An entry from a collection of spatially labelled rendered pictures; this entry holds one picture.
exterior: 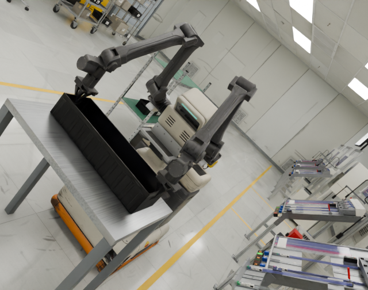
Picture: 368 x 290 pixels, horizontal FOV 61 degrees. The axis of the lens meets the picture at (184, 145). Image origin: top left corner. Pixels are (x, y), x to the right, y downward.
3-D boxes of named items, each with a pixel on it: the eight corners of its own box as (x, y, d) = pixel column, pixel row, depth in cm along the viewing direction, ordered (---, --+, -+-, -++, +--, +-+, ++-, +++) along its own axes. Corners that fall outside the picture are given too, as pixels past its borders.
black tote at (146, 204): (152, 205, 134) (169, 188, 131) (131, 214, 118) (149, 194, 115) (77, 115, 149) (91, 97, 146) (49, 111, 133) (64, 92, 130)
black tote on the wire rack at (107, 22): (98, 21, 676) (102, 16, 672) (90, 13, 683) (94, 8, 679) (109, 27, 713) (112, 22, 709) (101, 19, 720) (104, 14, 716)
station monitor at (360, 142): (357, 147, 582) (375, 131, 570) (353, 145, 636) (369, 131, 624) (363, 152, 579) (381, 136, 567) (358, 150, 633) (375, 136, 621)
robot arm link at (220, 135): (263, 82, 140) (244, 70, 142) (256, 88, 128) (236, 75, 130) (217, 155, 163) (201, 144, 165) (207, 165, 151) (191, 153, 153)
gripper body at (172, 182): (172, 193, 118) (185, 180, 116) (155, 174, 120) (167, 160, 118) (179, 190, 124) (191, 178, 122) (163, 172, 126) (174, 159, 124)
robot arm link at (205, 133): (255, 94, 136) (234, 80, 138) (259, 86, 130) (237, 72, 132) (200, 166, 118) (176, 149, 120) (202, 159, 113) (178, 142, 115)
